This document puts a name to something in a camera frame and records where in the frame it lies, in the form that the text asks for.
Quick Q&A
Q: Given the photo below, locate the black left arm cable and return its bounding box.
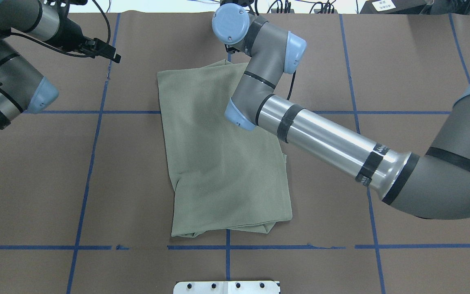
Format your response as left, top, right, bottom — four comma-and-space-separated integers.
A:
0, 0, 112, 92

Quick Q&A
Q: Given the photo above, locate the aluminium extrusion post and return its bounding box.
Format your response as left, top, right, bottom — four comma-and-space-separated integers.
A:
220, 0, 254, 7

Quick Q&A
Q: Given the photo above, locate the black cable bundle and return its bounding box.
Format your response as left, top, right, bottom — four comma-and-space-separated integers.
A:
268, 0, 337, 14

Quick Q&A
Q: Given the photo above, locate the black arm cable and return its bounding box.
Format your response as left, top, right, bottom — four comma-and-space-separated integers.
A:
286, 69, 297, 102
0, 0, 112, 92

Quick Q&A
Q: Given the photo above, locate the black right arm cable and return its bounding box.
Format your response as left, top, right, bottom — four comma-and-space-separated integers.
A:
286, 69, 297, 102

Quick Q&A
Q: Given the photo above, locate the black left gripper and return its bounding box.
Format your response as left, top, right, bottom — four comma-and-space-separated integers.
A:
58, 18, 122, 64

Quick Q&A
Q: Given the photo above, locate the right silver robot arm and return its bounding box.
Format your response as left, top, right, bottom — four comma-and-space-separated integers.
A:
211, 0, 470, 220

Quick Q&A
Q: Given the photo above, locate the white metal bracket plate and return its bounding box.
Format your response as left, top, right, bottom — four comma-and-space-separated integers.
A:
173, 281, 281, 294

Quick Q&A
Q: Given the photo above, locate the dark box with label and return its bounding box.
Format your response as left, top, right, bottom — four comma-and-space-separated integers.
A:
359, 0, 434, 15

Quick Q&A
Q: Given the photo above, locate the sage green long-sleeve shirt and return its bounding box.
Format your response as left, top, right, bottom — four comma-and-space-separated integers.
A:
157, 59, 293, 238

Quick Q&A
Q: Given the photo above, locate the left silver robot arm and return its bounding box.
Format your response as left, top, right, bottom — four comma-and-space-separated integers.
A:
0, 0, 121, 130

